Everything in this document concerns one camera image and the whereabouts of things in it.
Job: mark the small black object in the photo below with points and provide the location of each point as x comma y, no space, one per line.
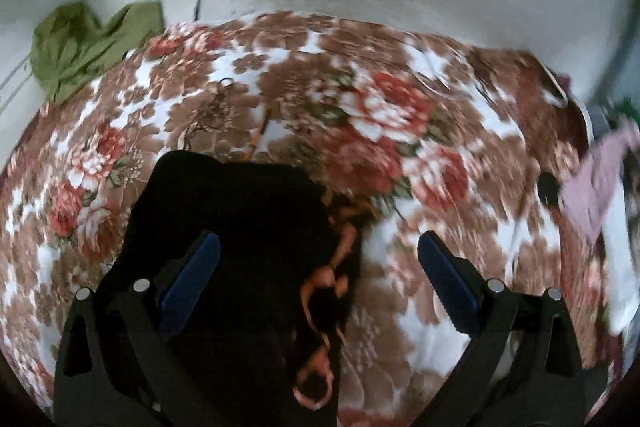
548,189

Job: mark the white cloth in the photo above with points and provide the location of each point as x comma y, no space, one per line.
617,282

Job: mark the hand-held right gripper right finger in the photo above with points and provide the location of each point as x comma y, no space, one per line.
447,282

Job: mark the green cloth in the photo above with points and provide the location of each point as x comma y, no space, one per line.
80,47

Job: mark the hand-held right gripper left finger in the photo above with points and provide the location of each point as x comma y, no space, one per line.
192,279

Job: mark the black garment with orange print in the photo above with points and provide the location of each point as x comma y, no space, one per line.
250,232

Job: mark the brown floral blanket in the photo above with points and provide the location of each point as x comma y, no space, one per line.
350,107

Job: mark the pale pink cloth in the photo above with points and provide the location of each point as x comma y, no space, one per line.
595,177

